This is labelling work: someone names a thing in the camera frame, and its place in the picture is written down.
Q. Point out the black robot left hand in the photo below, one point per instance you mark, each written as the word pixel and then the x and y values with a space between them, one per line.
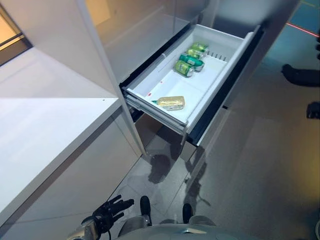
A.
pixel 110 212

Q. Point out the yellow tea drink bottle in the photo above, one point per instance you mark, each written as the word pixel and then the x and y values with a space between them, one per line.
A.
pixel 172 103

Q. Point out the fridge drawer with white bin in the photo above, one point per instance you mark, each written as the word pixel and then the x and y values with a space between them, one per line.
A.
pixel 200 90

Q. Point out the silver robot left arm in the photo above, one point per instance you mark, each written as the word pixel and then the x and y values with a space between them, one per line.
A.
pixel 85 230

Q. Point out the steel bottom fridge drawer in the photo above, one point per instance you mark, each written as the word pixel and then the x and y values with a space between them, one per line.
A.
pixel 155 135

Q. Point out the stainless steel fridge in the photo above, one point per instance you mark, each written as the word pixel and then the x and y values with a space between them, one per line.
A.
pixel 140 25

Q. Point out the grey robot left leg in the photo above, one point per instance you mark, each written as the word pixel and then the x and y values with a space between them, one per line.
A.
pixel 132 223

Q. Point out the grey robot leg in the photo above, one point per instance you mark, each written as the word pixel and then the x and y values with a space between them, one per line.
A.
pixel 132 223
pixel 202 221

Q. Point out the black robot left foot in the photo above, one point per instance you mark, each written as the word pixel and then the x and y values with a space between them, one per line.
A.
pixel 145 207

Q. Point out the black robot foot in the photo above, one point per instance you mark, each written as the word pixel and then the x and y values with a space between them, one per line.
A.
pixel 187 212
pixel 145 207

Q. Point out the black robot right foot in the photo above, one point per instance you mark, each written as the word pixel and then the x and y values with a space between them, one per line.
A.
pixel 187 212

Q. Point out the grey robot torso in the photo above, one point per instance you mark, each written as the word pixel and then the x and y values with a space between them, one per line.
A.
pixel 185 233

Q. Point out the grey robot right leg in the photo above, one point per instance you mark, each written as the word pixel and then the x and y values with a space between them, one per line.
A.
pixel 202 221

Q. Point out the white counter cabinet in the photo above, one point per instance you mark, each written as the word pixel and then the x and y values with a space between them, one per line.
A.
pixel 50 130

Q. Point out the light green drink can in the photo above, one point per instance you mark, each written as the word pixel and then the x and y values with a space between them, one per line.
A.
pixel 182 68
pixel 195 53
pixel 200 46

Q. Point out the dark green drink can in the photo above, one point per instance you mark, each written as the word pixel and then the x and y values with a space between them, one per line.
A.
pixel 191 61

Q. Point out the white tall partition panel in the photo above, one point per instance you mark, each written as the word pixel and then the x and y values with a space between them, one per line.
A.
pixel 62 32

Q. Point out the yellow lit window panel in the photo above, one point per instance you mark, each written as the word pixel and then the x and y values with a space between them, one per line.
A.
pixel 5 32

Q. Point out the black shoe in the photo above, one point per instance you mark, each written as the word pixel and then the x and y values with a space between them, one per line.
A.
pixel 313 110
pixel 300 76

